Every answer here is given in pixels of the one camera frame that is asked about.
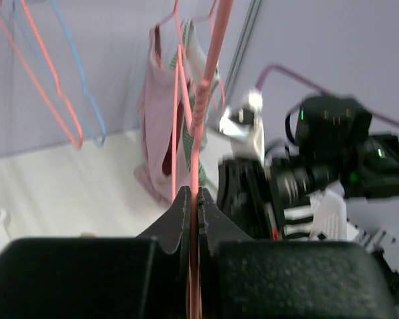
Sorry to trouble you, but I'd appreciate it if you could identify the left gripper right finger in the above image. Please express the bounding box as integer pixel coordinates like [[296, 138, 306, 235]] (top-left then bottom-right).
[[198, 188, 396, 318]]

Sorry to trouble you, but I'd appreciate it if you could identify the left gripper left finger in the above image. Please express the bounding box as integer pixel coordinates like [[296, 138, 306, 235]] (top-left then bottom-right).
[[0, 187, 191, 318]]

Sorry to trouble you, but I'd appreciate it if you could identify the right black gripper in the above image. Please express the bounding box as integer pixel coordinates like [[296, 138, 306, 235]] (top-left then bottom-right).
[[217, 157, 319, 239]]

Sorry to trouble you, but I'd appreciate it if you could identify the black white striped tank top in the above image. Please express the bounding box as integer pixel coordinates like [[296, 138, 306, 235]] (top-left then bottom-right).
[[284, 205, 314, 241]]

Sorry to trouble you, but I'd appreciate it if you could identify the blue wire hanger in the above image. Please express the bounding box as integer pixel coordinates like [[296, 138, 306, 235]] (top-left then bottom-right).
[[12, 1, 107, 148]]

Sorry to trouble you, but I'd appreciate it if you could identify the pink wire hanger brown top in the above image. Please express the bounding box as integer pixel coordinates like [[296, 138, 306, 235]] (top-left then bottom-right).
[[189, 0, 233, 319]]

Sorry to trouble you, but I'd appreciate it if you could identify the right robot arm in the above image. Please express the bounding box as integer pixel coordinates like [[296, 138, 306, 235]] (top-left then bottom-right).
[[217, 95, 399, 240]]

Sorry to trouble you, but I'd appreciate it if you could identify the mauve pink tank top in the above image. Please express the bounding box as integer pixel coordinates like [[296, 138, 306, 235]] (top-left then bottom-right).
[[134, 27, 175, 206]]

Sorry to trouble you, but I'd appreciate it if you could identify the green striped tank top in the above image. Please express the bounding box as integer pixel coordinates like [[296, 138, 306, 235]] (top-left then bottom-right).
[[168, 19, 225, 187]]

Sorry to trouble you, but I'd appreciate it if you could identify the white plastic basket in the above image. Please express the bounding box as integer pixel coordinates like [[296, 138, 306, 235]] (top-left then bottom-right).
[[309, 190, 347, 241]]

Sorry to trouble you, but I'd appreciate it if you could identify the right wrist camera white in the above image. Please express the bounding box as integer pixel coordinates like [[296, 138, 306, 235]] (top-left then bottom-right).
[[219, 88, 265, 165]]

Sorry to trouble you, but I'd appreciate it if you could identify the pink wire hanger mauve top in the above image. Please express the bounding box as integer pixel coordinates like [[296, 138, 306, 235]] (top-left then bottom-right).
[[156, 1, 220, 199]]

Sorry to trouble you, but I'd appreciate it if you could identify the right aluminium frame post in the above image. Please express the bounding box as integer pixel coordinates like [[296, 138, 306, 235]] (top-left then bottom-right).
[[221, 0, 263, 106]]

